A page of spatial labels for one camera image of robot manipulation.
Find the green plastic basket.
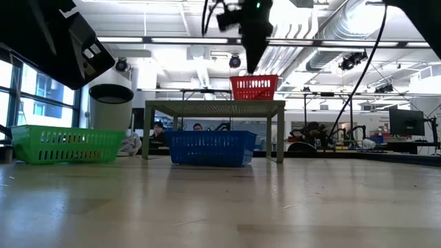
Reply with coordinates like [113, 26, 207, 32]
[10, 124, 125, 165]

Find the green perforated metal shelf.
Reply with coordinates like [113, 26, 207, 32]
[142, 99, 287, 164]

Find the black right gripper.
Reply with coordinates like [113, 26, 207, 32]
[240, 9, 276, 75]

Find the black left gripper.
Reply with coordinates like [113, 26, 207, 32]
[0, 0, 116, 91]

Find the linear ceiling light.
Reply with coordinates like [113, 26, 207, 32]
[96, 35, 431, 48]

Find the black aluminium frame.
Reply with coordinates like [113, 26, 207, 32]
[136, 147, 441, 167]

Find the large window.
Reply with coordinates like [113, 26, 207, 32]
[0, 58, 83, 129]

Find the silver ventilation duct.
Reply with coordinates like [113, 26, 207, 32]
[305, 0, 390, 73]

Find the white cylindrical container black rim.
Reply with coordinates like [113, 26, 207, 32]
[88, 83, 134, 132]

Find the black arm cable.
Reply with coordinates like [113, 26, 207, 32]
[329, 3, 389, 138]

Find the white coiled rope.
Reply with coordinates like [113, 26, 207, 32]
[119, 132, 143, 156]

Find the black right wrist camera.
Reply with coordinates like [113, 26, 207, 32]
[216, 8, 243, 32]

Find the red plastic basket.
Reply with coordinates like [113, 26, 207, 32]
[229, 74, 279, 101]

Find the black computer monitor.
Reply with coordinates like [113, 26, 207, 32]
[389, 108, 426, 137]

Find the blue plastic basket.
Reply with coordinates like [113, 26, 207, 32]
[164, 130, 258, 168]

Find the black office chair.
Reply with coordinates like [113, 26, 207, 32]
[287, 141, 318, 154]

